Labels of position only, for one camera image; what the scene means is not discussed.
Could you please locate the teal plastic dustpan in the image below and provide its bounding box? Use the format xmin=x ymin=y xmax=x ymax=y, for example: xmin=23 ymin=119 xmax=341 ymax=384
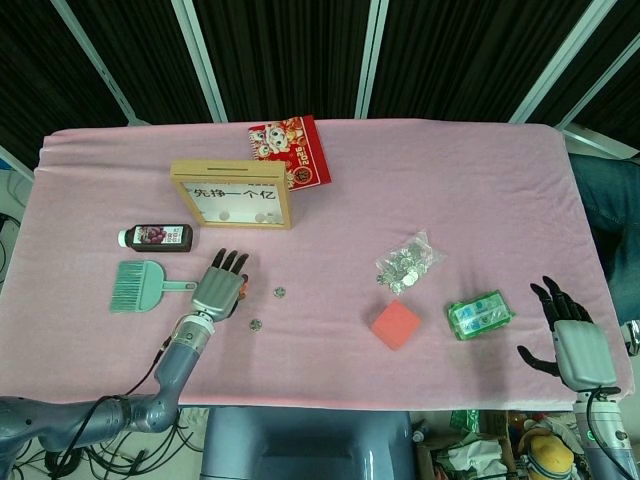
xmin=108 ymin=260 xmax=199 ymax=315

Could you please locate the dark juice bottle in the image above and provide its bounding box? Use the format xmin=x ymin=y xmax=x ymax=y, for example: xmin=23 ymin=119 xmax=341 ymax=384
xmin=117 ymin=223 xmax=194 ymax=253

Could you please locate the wooden frame coin box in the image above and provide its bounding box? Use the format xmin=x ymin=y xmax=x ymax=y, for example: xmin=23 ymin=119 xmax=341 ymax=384
xmin=169 ymin=158 xmax=295 ymax=231

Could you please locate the red desk calendar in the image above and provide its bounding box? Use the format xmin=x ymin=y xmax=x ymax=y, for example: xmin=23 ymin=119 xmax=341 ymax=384
xmin=247 ymin=114 xmax=334 ymax=193

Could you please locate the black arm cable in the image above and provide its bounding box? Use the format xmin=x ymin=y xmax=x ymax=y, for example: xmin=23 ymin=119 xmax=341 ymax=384
xmin=54 ymin=334 xmax=174 ymax=467

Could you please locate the grey aluminium partition post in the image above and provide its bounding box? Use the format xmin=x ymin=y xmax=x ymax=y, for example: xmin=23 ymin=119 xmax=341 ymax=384
xmin=555 ymin=42 xmax=640 ymax=129
xmin=508 ymin=0 xmax=619 ymax=124
xmin=171 ymin=0 xmax=230 ymax=123
xmin=355 ymin=0 xmax=390 ymax=120
xmin=49 ymin=0 xmax=151 ymax=126

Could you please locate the yellow plush toy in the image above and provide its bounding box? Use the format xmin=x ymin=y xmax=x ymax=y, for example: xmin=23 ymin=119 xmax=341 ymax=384
xmin=519 ymin=429 xmax=577 ymax=480

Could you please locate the green tissue pack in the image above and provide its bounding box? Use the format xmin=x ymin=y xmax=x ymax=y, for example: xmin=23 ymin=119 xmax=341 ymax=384
xmin=446 ymin=289 xmax=516 ymax=342

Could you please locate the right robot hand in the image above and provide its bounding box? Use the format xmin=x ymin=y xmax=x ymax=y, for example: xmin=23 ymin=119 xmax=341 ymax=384
xmin=517 ymin=274 xmax=622 ymax=391

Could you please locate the salmon pink cube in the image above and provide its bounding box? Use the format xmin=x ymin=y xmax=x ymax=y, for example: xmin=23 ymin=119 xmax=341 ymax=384
xmin=370 ymin=299 xmax=422 ymax=353

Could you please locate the clear bag of coins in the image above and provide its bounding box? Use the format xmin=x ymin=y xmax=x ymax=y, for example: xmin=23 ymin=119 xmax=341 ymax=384
xmin=374 ymin=228 xmax=449 ymax=294

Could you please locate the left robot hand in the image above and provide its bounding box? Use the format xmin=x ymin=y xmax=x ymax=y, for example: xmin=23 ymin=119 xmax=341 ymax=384
xmin=191 ymin=248 xmax=251 ymax=322

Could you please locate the blue jeans leg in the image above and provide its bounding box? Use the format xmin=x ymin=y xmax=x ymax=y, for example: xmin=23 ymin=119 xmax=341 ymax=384
xmin=569 ymin=153 xmax=640 ymax=326

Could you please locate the pink table cloth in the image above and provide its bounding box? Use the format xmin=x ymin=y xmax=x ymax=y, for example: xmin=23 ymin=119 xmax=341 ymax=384
xmin=0 ymin=118 xmax=635 ymax=412

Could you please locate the blue-grey robot torso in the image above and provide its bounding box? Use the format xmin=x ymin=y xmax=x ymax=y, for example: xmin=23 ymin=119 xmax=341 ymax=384
xmin=201 ymin=407 xmax=416 ymax=480

